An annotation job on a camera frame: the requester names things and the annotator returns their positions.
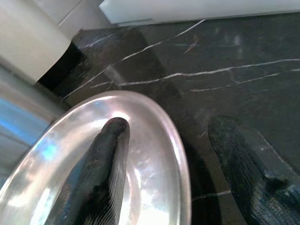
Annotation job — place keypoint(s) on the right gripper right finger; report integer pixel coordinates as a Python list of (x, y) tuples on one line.
[(253, 178)]

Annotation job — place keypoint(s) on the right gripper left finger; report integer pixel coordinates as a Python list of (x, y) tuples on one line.
[(100, 168)]

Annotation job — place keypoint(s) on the round steel plate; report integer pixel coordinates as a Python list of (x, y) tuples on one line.
[(150, 164)]

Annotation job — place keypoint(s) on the stainless steel knife block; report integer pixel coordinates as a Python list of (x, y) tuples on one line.
[(21, 117)]

